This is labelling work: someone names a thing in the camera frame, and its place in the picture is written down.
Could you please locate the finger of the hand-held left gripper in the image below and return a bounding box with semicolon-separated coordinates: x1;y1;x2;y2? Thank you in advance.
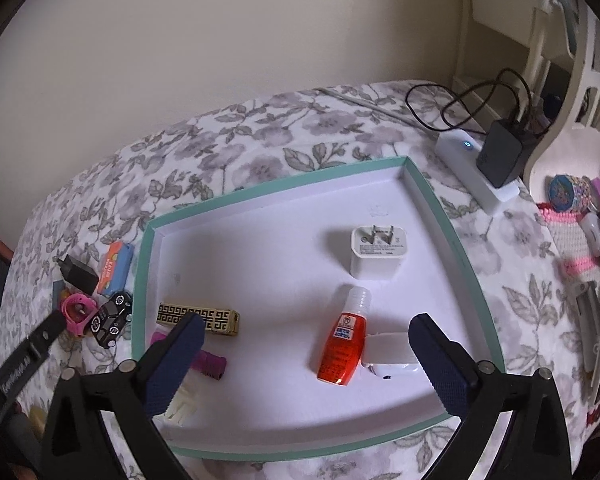
27;310;68;361

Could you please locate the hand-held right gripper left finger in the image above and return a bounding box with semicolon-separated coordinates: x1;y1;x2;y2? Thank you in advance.
39;311;206;480

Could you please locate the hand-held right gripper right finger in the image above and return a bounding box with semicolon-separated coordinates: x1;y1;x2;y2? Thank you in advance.
408;313;573;480

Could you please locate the pink toy watch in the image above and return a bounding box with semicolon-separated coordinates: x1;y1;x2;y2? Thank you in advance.
60;292;101;337

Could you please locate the magenta lighter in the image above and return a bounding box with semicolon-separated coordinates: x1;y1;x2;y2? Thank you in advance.
150;330;227;380

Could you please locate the cream hair clip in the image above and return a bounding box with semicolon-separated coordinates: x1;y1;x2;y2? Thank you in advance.
162;380;201;427

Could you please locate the gold patterned lighter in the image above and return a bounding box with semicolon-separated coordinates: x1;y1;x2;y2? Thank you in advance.
157;302;241;337

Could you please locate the black toy car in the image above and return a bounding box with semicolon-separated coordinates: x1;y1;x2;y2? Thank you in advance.
89;290;133;347

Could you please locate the black charger plug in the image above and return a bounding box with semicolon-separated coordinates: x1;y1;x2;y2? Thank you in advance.
56;254;99;293

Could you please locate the orange and blue toy case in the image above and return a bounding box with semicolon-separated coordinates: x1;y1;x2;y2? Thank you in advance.
96;241;134;297

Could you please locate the red glue bottle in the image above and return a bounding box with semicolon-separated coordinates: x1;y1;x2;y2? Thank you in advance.
315;285;372;387

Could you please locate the white charger plug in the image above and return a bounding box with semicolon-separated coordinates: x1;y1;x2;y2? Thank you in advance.
349;224;410;281

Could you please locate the teal box lid tray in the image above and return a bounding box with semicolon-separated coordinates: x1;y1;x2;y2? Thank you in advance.
130;156;506;461

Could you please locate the silver hair clip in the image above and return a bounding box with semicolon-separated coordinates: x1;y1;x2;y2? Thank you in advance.
567;280;600;373

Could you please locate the pink and white knitted cloth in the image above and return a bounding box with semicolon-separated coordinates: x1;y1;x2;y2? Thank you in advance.
537;202;600;278

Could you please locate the white oval gadget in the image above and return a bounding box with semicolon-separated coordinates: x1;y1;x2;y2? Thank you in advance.
579;212;600;257

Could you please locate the white device with blue light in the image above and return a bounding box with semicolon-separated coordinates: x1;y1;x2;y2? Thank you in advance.
435;129;521;216

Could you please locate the round patterned tin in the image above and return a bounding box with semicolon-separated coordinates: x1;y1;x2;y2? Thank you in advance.
549;174;593;211

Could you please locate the black power adapter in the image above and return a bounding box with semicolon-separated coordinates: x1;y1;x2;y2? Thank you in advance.
477;119;538;188

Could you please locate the white plastic chair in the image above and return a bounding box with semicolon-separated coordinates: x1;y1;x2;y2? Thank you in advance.
522;5;600;206

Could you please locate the floral blanket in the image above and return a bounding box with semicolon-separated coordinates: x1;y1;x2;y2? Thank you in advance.
0;80;600;480

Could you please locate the cream wooden shelf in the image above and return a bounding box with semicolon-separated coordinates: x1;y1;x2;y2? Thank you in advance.
452;0;576;106

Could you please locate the black cable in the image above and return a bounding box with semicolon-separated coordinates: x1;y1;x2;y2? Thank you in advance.
405;67;551;136

